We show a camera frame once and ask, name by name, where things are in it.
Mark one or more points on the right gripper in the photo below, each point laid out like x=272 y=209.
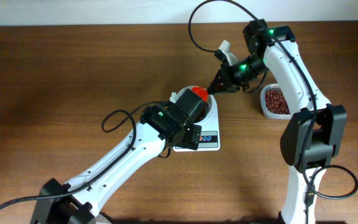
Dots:
x=224 y=76

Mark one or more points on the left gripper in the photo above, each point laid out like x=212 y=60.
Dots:
x=197 y=104

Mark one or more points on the orange measuring scoop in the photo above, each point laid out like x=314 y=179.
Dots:
x=201 y=92

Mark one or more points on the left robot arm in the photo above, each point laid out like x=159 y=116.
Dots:
x=81 y=198

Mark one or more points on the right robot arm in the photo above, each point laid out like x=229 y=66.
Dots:
x=315 y=130

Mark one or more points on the white round bowl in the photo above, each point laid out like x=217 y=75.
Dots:
x=210 y=101

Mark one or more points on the white digital kitchen scale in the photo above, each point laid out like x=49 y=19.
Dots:
x=209 y=138

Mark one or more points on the clear plastic food container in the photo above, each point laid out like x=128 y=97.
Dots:
x=268 y=114

